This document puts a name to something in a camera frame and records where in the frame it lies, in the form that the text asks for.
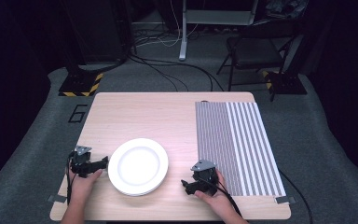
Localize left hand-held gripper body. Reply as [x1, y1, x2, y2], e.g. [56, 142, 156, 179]
[69, 145, 96, 179]

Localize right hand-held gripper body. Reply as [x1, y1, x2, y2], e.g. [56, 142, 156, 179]
[190, 159, 221, 197]

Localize person's left hand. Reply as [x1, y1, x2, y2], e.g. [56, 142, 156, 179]
[67, 169, 103, 203]

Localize person's right hand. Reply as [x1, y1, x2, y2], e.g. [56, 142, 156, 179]
[194, 169, 231, 216]

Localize grey striped placemat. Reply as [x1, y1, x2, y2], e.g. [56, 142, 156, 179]
[195, 101, 287, 198]

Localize grey tape piece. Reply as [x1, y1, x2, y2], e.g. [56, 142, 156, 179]
[47, 194, 68, 204]
[274, 195, 297, 205]

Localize black stand with striped base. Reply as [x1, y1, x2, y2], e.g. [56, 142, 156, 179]
[262, 18, 309, 103]
[58, 0, 104, 98]

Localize black cabinet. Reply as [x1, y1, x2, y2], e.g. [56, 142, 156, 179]
[60, 0, 135, 65]

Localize black folding chair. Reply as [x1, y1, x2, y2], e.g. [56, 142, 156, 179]
[215, 28, 296, 92]

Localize grey bundle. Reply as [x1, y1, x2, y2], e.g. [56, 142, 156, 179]
[263, 0, 310, 21]

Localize left hand-held gripper black cable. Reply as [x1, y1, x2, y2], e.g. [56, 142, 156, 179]
[65, 150, 76, 205]

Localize hand-held gripper black cable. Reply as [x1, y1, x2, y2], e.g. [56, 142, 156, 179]
[205, 178, 243, 217]
[65, 150, 76, 205]

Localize right hand-held gripper black cable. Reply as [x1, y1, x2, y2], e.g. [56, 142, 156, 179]
[205, 178, 243, 217]

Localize black cable beside table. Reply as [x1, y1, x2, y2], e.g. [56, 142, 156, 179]
[279, 170, 313, 224]

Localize black floor cables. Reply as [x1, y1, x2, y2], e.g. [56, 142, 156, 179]
[126, 53, 226, 93]

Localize white floor cables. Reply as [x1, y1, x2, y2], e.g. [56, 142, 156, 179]
[134, 0, 200, 49]

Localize white stand post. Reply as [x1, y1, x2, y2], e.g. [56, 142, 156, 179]
[178, 0, 189, 62]

